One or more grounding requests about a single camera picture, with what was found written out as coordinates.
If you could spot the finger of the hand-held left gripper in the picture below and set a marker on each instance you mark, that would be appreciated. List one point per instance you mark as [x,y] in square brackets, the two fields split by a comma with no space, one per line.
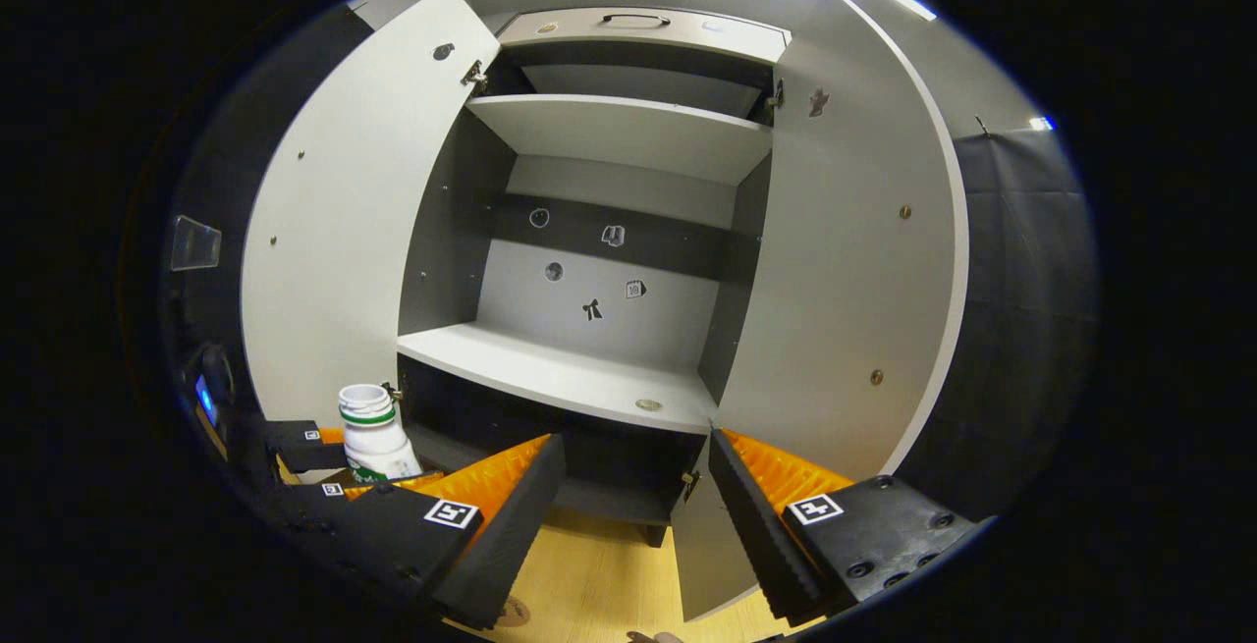
[295,445]
[316,500]

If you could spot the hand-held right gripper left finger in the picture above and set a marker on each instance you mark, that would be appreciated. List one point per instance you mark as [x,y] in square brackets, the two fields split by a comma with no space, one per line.
[511,535]

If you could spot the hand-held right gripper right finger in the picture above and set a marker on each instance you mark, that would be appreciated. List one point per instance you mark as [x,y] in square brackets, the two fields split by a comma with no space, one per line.
[751,535]

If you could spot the white bottle with green label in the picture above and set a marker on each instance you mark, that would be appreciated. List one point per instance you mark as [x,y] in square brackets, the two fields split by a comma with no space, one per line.
[378,442]

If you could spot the white cabinet door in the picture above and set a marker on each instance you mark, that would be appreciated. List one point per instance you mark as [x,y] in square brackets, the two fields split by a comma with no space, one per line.
[334,231]
[835,280]

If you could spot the metal door hinge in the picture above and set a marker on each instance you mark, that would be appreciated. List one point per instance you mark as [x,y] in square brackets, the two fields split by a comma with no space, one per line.
[393,391]
[690,482]
[777,95]
[475,76]

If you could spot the white cabinet shelf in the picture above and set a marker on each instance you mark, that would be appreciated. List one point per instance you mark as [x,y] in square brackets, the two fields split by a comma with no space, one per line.
[550,363]
[628,133]

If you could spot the grey and white cabinet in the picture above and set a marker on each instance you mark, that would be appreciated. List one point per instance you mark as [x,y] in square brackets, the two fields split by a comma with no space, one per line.
[668,329]

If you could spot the beige cabinet drawer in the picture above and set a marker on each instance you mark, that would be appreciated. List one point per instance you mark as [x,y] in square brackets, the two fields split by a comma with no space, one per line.
[687,34]

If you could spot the small ceiling light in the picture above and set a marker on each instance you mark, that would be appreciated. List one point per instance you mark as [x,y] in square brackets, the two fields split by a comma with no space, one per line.
[1041,123]

